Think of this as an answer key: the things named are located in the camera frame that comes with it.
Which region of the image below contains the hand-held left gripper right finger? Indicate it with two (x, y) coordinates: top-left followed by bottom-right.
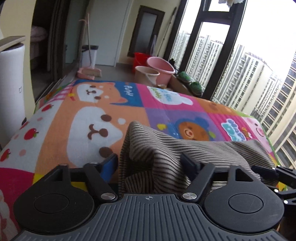
(180, 152), (253, 205)

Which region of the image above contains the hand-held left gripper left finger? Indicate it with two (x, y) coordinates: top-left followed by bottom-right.
(49, 153), (119, 202)

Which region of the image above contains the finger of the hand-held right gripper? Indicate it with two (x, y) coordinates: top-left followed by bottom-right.
(271, 187), (296, 206)
(251, 165), (296, 186)

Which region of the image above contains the beige striped knit shirt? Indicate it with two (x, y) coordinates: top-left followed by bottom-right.
(118, 120), (282, 194)

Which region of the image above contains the colourful cartoon play mat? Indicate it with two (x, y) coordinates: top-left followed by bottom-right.
(0, 79), (281, 240)

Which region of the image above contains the pink plastic basin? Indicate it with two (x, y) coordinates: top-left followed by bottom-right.
(146, 57), (176, 84)

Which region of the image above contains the beige plastic bucket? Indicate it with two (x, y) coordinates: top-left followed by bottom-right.
(134, 66), (160, 84)

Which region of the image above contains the pink dustpan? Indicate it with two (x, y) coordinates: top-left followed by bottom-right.
(77, 67), (96, 80)

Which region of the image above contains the red bucket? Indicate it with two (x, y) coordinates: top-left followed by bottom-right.
(133, 52), (151, 74)

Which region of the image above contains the white trash bin black lid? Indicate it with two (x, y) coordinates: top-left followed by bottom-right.
(81, 45), (98, 69)

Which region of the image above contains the white air purifier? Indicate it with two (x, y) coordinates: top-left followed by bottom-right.
(0, 36), (26, 149)

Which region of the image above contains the white door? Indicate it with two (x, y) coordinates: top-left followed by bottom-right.
(91, 0), (135, 67)

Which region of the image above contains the mop pole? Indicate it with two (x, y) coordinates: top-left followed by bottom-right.
(158, 6), (177, 57)

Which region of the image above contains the dark framed frosted glass door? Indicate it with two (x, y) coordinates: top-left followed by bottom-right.
(128, 6), (166, 58)

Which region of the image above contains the hanging pale cloth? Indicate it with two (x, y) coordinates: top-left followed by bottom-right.
(217, 0), (246, 8)

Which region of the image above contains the broom with long handle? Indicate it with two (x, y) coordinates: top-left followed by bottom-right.
(79, 13), (102, 78)

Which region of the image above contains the black window frame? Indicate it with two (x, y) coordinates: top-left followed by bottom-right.
(170, 0), (248, 103)

